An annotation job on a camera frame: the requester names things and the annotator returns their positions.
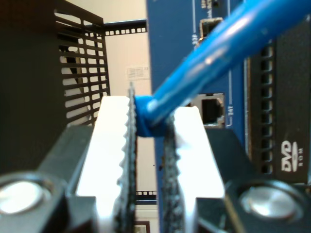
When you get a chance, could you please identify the black vented metal panel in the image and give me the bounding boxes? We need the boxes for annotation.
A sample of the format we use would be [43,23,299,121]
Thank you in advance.
[0,0,111,127]

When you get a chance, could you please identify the black rack frame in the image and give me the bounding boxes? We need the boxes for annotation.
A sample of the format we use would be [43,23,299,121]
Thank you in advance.
[104,20,160,202]

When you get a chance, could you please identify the blue network switch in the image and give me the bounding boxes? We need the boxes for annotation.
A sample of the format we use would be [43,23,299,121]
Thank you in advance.
[145,0,251,233]

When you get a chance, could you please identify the white wall vent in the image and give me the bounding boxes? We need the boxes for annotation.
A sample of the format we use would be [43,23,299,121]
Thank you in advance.
[125,65,149,81]

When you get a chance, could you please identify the blue network cable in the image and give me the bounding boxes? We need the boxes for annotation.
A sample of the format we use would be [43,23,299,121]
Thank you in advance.
[134,0,311,138]

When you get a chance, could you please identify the black rack server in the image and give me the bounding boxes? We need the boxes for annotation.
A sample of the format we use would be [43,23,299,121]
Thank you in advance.
[244,14,311,186]

